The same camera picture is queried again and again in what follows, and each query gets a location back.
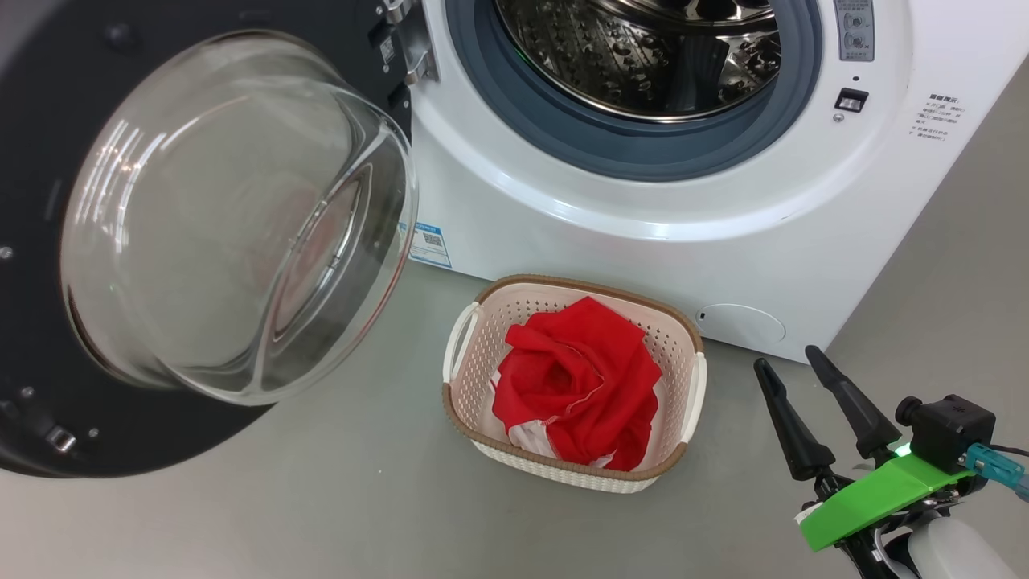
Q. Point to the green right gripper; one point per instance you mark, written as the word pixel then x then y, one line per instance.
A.
pixel 876 497

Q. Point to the red garment with striped hem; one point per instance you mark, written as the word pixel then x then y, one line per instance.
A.
pixel 595 354

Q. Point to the black round glass washer door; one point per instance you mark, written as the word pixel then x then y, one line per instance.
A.
pixel 48 121

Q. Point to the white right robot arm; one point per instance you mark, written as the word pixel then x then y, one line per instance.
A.
pixel 957 551

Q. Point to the white washing machine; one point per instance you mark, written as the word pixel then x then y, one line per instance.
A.
pixel 723 241

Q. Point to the cream perforated laundry basket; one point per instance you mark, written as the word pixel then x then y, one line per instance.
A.
pixel 482 338

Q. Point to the washing machine drum interior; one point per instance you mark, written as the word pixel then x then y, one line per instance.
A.
pixel 627 56

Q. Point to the metal door hinge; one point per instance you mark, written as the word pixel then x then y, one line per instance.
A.
pixel 414 44

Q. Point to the round drain filter cover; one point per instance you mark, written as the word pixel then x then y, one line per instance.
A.
pixel 741 324

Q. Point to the printed warning text label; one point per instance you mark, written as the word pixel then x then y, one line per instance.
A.
pixel 939 117

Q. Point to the grey instruction sticker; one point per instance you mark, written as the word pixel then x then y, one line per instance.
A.
pixel 854 30

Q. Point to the blue energy label sticker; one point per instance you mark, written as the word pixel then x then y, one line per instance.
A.
pixel 426 245

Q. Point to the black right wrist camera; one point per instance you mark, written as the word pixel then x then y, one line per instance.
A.
pixel 949 430

